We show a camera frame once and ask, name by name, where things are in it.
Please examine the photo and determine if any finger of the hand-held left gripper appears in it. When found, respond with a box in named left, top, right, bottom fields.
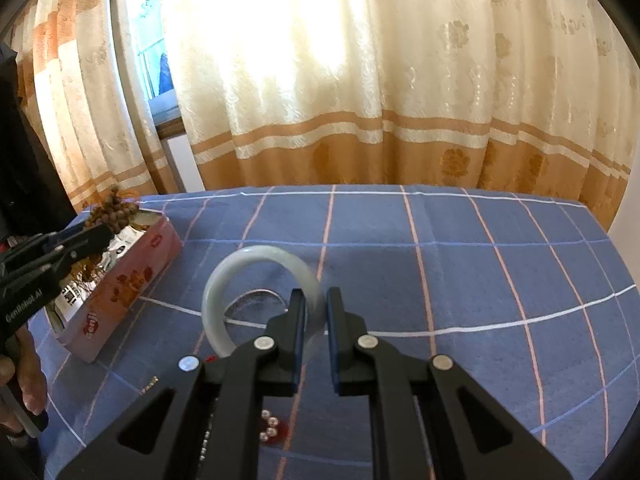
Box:
left=0, top=223, right=114, bottom=267
left=0, top=257, right=76, bottom=301

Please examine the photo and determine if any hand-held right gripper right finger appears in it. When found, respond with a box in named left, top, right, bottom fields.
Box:
left=326, top=287, right=571, bottom=480

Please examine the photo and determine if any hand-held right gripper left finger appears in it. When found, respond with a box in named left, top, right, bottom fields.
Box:
left=57, top=288, right=307, bottom=480

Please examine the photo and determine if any brown wooden bead necklace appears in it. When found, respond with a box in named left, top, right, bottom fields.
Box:
left=70, top=185, right=142, bottom=291

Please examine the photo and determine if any pink tin box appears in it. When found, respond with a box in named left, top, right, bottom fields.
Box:
left=45, top=207, right=183, bottom=363

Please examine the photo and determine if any thin silver bangle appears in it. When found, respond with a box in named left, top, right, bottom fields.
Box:
left=222, top=287, right=288, bottom=323

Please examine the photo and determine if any white jade bangle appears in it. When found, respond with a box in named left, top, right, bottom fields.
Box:
left=201, top=246, right=326, bottom=361

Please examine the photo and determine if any person's left hand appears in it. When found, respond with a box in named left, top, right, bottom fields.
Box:
left=0, top=345, right=51, bottom=433

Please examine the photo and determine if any wooden window sill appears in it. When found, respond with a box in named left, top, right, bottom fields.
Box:
left=152, top=107, right=187, bottom=140

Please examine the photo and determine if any blue checked cloth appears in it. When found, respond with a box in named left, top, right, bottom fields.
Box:
left=27, top=185, right=640, bottom=480

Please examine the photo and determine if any narrow cream orange curtain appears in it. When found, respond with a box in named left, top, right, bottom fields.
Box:
left=10, top=0, right=172, bottom=211

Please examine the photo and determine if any window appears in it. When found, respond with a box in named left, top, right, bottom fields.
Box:
left=131, top=0, right=181, bottom=111

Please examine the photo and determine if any wide cream orange curtain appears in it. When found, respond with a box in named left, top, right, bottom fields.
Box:
left=125, top=0, right=637, bottom=233

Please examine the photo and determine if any silver bead bracelet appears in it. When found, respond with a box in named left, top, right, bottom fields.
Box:
left=257, top=407, right=281, bottom=447

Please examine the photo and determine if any silver ball chain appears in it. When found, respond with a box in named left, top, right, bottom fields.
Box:
left=199, top=395, right=220, bottom=467

